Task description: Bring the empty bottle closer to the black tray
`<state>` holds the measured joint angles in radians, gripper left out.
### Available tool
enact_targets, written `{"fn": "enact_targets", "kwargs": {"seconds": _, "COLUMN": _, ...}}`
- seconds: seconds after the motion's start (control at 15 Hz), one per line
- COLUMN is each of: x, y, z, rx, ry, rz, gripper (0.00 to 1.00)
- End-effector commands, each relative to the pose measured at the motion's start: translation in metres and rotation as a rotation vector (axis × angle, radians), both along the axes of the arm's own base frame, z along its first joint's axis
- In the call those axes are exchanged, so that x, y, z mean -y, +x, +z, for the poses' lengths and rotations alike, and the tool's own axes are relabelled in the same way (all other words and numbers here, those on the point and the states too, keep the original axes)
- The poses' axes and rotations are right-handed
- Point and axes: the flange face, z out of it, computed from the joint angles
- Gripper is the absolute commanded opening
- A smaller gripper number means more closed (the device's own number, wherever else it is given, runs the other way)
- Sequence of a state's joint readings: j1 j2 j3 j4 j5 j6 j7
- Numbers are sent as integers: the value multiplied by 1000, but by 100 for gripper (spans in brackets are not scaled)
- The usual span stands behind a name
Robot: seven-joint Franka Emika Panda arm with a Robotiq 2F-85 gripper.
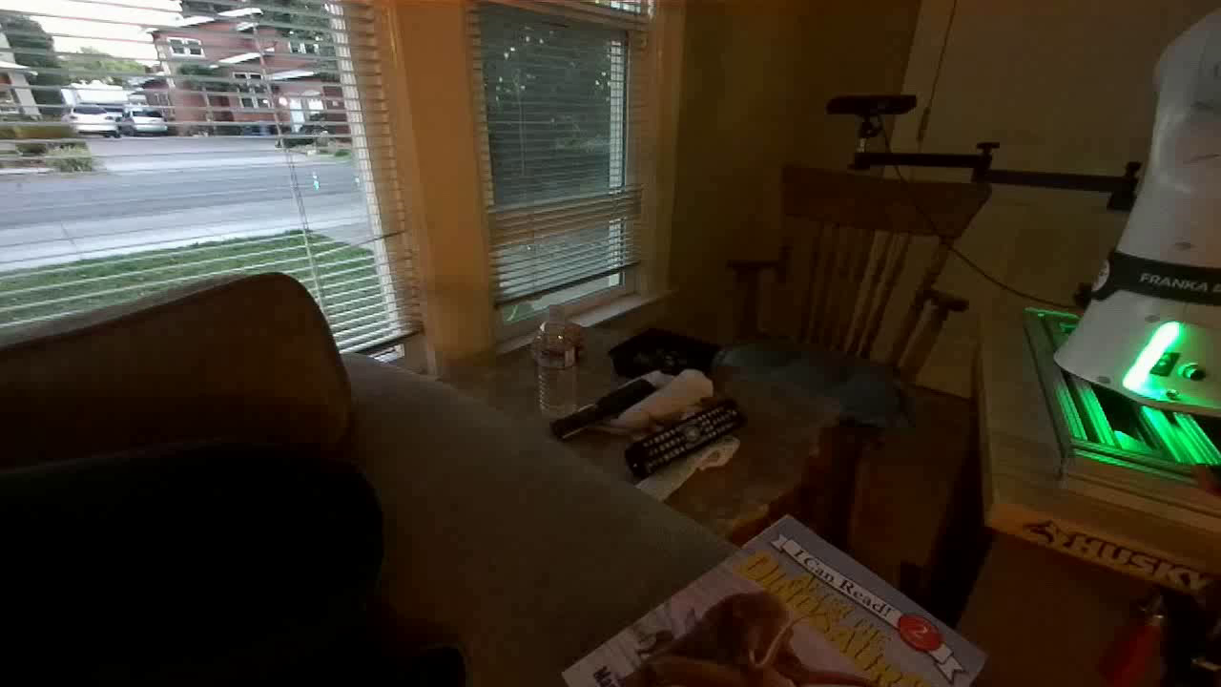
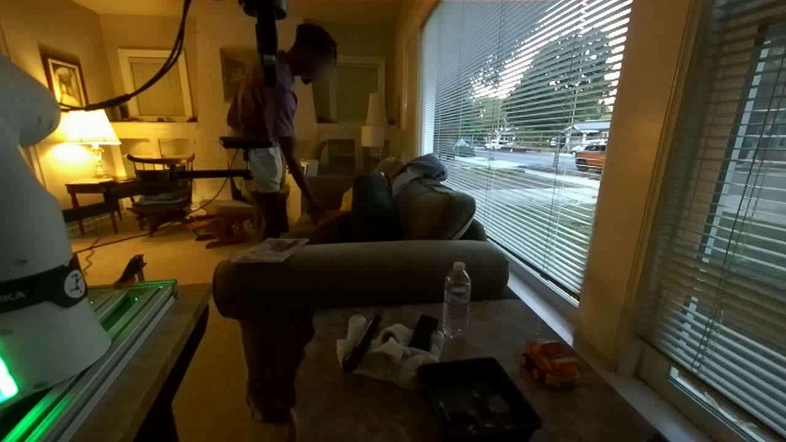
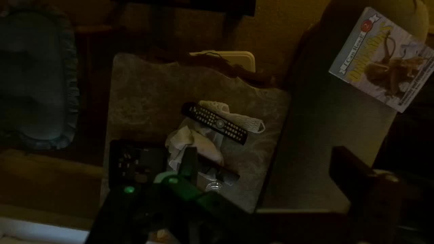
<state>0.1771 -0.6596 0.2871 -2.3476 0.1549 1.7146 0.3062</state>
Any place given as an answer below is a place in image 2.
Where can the clear plastic bottle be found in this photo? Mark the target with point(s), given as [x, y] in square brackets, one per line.
[456, 304]

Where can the magazine on sofa arm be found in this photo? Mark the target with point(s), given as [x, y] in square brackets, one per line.
[272, 250]

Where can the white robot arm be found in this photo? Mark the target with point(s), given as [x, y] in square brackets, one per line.
[39, 264]

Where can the black plastic tray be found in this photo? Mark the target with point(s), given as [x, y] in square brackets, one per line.
[476, 400]

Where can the grey sofa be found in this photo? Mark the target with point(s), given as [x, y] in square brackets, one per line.
[276, 302]

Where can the dark cushion on sofa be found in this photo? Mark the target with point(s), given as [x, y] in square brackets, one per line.
[411, 201]

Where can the long black remote control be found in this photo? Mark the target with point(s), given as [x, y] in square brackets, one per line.
[362, 344]

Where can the wide black remote control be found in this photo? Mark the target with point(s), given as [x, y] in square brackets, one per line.
[424, 331]

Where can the white crumpled cloth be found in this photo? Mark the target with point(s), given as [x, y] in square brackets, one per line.
[390, 357]

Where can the white window blinds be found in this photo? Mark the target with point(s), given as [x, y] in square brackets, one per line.
[516, 96]

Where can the person in purple shirt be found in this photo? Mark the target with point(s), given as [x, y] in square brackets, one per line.
[263, 110]

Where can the orange toy car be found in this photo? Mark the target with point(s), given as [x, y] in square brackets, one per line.
[552, 363]

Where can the wooden rocking chair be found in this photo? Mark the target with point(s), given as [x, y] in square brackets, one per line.
[164, 190]

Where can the glowing table lamp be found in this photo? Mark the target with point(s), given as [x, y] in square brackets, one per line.
[82, 142]

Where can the framed wall picture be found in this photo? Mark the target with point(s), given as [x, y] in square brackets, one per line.
[66, 80]

